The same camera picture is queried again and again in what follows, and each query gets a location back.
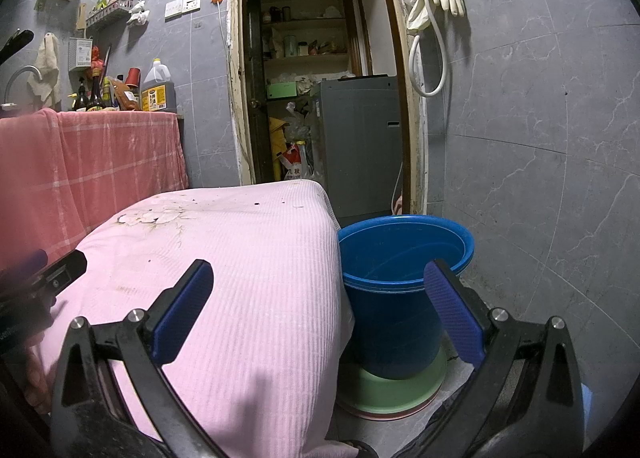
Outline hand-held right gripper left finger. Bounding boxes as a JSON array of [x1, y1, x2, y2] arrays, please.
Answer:
[[50, 259, 226, 458]]

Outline green plastic basin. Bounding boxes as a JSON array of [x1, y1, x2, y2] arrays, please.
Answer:
[[340, 343, 448, 415]]

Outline grey washing machine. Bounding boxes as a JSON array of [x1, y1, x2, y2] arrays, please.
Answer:
[[311, 74, 405, 227]]

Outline wooden door frame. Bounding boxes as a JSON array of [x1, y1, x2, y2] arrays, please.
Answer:
[[225, 0, 431, 219]]

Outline pink floral blanket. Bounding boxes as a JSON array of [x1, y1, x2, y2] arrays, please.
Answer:
[[37, 179, 353, 458]]

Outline red hanging bag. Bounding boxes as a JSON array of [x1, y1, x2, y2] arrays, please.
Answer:
[[90, 46, 113, 80]]

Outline metal faucet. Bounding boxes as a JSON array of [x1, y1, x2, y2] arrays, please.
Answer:
[[4, 66, 43, 106]]

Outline green box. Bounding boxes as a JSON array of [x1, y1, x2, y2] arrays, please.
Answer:
[[266, 82, 299, 100]]

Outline yellow bag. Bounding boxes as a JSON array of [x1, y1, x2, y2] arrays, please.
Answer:
[[269, 117, 289, 182]]

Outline large cooking oil bottle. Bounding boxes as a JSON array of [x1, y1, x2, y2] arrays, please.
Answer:
[[141, 58, 178, 113]]

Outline grey utensil holder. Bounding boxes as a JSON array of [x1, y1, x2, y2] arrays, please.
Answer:
[[68, 37, 95, 72]]

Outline salmon checked towel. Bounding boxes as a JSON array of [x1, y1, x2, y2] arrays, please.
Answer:
[[0, 108, 190, 270]]

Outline white shower hose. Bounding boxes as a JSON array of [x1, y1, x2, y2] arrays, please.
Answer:
[[408, 0, 448, 98]]

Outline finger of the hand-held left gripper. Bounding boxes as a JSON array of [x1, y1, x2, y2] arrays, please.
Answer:
[[0, 248, 49, 285], [29, 249, 88, 300]]

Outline black handled metal pan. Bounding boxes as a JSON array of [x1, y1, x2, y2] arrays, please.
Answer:
[[0, 29, 35, 64]]

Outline wooden storage shelf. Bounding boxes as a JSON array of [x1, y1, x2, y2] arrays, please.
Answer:
[[260, 0, 354, 85]]

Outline dark brown door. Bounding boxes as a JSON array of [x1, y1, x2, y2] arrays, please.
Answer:
[[244, 0, 274, 184]]

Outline red and white bag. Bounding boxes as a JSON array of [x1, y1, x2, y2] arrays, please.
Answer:
[[280, 141, 314, 182]]

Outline white wall rack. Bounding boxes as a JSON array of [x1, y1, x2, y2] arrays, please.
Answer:
[[86, 0, 135, 30]]

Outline beige hanging cloth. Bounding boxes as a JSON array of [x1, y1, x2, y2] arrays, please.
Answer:
[[27, 33, 62, 107]]

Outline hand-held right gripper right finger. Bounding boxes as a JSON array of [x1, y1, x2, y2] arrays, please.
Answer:
[[392, 259, 586, 458]]

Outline white crumpled cloth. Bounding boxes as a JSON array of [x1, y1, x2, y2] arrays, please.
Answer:
[[126, 0, 151, 26]]

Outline blue plastic bucket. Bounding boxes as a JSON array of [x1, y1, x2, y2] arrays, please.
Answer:
[[337, 215, 475, 381]]

